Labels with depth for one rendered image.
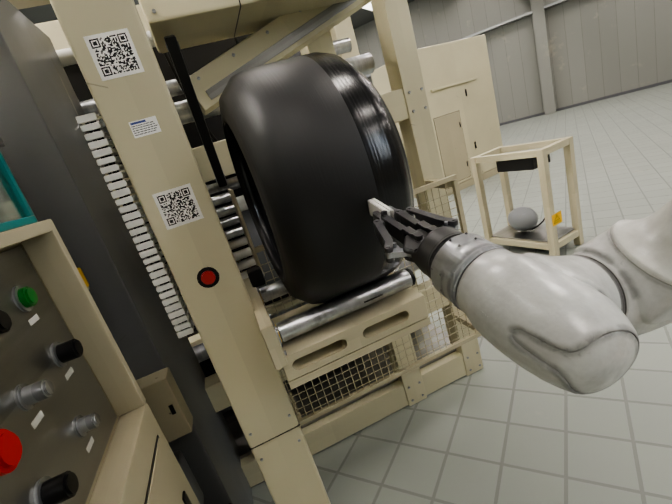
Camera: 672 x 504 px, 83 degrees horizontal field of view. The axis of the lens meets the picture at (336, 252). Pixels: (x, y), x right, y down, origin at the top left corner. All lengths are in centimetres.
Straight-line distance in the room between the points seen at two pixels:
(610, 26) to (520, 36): 228
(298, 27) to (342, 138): 69
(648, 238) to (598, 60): 1396
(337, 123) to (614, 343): 52
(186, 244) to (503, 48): 1400
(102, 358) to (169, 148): 41
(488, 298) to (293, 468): 82
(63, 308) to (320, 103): 56
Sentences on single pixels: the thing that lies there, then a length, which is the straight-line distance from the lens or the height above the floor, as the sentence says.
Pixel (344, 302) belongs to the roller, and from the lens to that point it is 86.
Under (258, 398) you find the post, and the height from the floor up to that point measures 74.
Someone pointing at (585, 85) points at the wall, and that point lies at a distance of 1443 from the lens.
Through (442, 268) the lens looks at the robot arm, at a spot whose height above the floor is 108.
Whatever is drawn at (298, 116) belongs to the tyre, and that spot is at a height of 131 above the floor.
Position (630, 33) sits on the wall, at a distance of 1449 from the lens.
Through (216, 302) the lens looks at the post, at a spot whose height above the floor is 100.
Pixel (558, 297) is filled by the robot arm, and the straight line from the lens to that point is 40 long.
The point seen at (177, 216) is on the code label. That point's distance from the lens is 84.
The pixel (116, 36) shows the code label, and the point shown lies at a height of 154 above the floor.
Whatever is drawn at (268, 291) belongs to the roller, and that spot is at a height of 91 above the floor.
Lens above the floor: 126
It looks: 16 degrees down
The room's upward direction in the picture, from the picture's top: 17 degrees counter-clockwise
